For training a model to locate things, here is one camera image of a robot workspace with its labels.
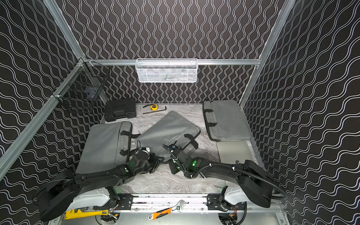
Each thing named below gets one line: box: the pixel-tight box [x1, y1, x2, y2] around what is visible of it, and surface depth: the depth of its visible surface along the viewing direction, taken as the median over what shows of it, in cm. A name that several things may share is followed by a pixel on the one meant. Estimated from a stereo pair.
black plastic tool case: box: [104, 97, 137, 122], surface depth 112 cm
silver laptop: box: [216, 140, 253, 164], surface depth 97 cm
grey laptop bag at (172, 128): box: [135, 110, 202, 162], surface depth 99 cm
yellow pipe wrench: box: [64, 208, 110, 220], surface depth 72 cm
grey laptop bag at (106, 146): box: [75, 121, 141, 174], surface depth 95 cm
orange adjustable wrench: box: [148, 199, 189, 220], surface depth 73 cm
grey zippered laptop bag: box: [202, 99, 251, 142], surface depth 108 cm
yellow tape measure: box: [150, 104, 159, 111], surface depth 119 cm
